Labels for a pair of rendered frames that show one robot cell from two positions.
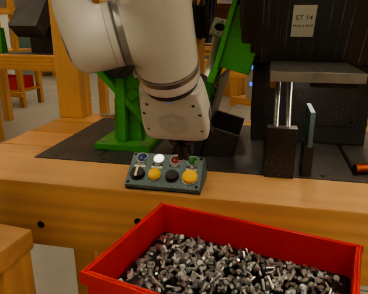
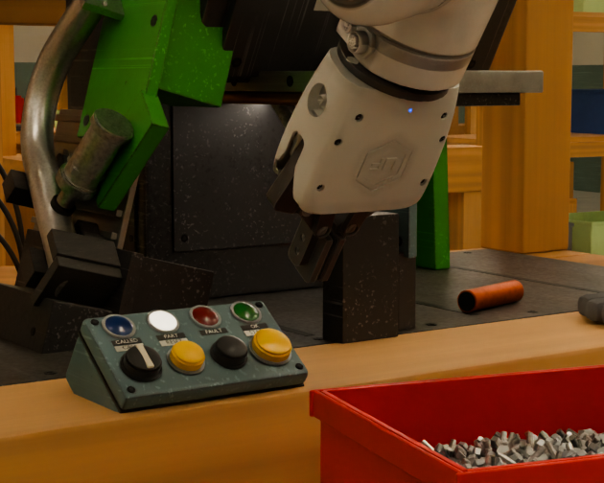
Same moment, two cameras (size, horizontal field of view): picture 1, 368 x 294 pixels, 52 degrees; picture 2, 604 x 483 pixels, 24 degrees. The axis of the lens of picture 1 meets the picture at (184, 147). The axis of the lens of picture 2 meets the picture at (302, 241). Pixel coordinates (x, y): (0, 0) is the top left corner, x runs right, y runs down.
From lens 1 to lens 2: 70 cm
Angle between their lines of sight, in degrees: 46
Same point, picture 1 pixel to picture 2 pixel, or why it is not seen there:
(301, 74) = not seen: hidden behind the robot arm
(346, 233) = not seen: hidden behind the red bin
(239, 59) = (198, 68)
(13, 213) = not seen: outside the picture
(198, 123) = (429, 160)
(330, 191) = (492, 336)
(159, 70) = (469, 23)
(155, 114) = (363, 143)
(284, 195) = (443, 356)
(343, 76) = (510, 77)
